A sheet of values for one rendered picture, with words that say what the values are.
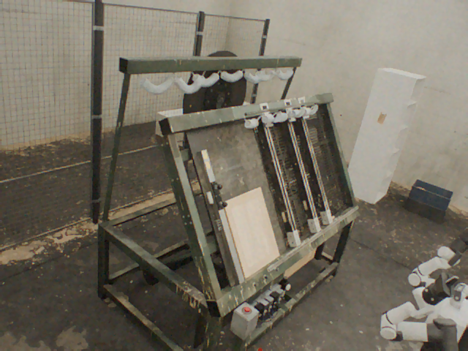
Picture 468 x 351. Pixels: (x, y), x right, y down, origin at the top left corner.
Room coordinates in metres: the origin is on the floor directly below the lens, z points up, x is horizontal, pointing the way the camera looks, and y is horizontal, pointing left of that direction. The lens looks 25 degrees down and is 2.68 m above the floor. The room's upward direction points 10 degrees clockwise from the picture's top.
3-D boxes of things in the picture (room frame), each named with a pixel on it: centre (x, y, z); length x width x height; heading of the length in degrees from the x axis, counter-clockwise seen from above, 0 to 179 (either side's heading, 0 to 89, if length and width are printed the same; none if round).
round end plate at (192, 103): (3.40, 0.29, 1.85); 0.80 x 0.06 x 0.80; 145
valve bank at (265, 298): (2.29, -0.40, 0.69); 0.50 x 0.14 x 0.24; 145
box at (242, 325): (1.90, -0.20, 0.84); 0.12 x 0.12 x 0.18; 55
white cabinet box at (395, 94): (6.18, -2.15, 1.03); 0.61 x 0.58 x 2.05; 145
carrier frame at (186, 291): (3.24, -0.11, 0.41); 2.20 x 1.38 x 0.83; 145
